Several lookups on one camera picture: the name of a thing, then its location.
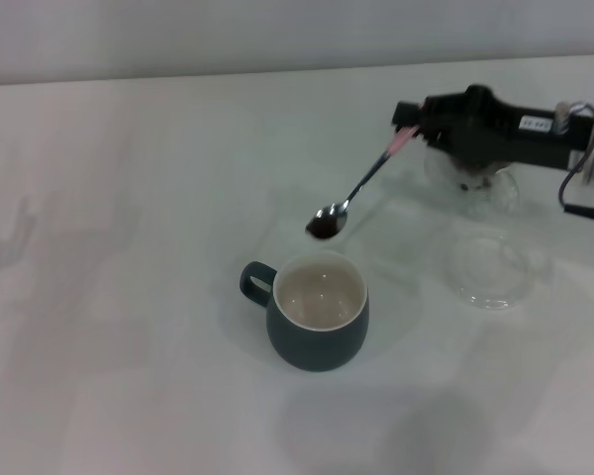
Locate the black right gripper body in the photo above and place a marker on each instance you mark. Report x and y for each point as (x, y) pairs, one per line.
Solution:
(495, 133)

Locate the dark teal ceramic mug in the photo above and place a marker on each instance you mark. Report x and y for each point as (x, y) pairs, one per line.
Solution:
(317, 351)

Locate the scooped coffee beans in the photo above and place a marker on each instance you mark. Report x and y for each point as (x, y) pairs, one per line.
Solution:
(322, 231)

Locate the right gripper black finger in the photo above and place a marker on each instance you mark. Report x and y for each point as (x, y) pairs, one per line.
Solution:
(434, 136)
(408, 114)

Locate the clear glass saucer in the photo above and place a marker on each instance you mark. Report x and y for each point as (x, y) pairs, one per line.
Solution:
(495, 292)

